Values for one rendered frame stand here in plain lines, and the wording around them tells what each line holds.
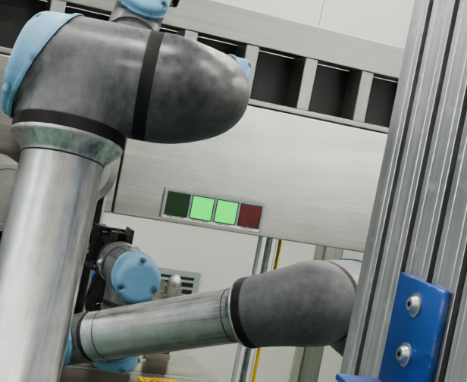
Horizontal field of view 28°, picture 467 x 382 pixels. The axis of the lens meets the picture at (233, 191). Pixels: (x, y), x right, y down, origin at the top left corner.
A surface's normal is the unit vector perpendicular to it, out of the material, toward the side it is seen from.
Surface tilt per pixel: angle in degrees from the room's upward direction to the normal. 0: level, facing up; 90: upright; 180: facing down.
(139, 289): 90
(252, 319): 96
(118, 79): 90
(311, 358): 90
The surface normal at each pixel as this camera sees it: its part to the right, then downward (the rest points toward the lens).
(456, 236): -0.95, -0.17
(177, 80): 0.31, -0.04
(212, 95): 0.72, 0.12
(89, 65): 0.10, -0.13
